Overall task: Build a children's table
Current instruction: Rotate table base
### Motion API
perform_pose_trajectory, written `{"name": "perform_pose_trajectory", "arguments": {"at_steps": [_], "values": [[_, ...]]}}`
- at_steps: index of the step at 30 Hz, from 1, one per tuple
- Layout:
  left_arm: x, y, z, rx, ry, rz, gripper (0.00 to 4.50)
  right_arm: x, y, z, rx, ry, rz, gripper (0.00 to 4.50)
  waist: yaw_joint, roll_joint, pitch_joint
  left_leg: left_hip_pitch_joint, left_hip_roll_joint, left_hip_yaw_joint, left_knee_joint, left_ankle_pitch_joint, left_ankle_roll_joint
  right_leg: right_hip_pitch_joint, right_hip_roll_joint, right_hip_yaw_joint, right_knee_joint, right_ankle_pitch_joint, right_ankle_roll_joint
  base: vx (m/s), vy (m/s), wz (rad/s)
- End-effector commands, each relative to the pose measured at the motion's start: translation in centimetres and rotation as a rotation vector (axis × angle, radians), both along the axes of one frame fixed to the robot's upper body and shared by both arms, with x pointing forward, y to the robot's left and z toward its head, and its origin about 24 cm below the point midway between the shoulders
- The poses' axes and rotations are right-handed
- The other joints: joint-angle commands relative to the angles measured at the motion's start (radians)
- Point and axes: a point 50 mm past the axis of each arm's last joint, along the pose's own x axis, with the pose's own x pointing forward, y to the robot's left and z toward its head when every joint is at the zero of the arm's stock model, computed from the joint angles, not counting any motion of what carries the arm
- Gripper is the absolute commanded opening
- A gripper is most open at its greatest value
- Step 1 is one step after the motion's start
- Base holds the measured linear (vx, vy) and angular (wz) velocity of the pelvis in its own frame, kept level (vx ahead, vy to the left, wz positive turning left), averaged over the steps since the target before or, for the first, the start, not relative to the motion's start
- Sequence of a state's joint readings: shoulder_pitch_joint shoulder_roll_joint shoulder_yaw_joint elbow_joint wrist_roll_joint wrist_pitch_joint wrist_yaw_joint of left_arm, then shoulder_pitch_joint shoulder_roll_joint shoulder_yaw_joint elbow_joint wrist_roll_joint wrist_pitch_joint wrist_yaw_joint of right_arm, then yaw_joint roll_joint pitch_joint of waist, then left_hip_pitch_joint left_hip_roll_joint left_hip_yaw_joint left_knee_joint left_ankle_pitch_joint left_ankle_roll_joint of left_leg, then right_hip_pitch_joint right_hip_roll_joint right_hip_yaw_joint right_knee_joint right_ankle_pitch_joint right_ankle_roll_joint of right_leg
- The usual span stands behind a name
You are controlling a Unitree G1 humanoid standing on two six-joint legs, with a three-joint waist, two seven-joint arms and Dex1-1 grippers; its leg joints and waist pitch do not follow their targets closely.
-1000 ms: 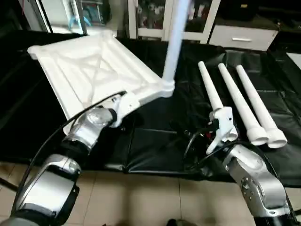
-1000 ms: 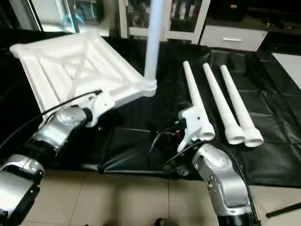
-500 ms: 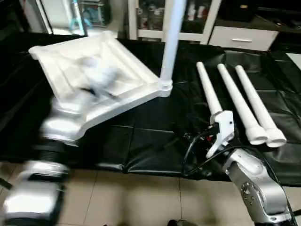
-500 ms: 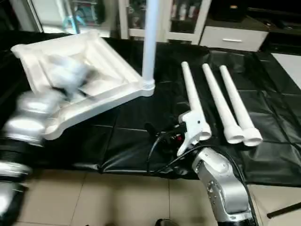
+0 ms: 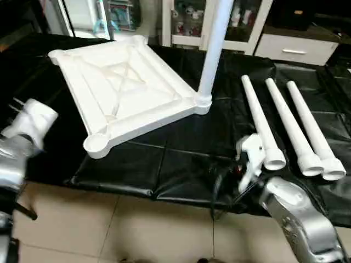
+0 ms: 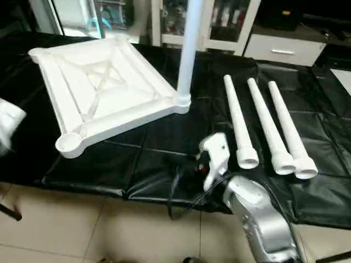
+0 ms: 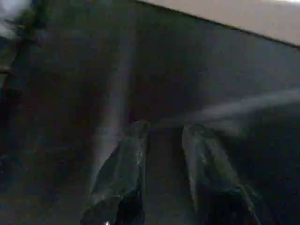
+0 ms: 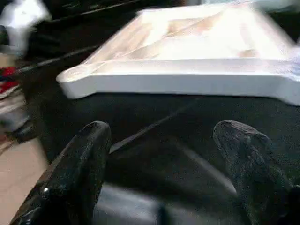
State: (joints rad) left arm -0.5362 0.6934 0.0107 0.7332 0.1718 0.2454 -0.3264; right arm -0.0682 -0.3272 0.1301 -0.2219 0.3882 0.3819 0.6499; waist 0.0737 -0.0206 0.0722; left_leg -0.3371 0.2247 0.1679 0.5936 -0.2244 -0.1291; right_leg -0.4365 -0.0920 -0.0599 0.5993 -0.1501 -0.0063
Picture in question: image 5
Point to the white plastic table leg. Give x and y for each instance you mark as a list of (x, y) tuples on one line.
[(315, 131), (214, 49), (260, 120), (290, 126)]

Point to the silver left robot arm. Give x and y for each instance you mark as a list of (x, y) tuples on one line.
[(11, 164)]

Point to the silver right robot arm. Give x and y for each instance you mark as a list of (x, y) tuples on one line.
[(301, 219)]

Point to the black work mat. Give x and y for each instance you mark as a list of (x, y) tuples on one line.
[(181, 153)]

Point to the white drawer unit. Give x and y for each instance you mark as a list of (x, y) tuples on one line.
[(296, 49)]

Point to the white plastic table top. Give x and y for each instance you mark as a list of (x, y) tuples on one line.
[(126, 82)]

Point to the white glass-door cabinet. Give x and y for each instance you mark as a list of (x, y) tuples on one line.
[(189, 22)]

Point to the teal storage box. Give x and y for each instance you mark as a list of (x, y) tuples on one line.
[(120, 13)]

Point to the black metal stand leg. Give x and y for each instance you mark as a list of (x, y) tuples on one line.
[(24, 211)]

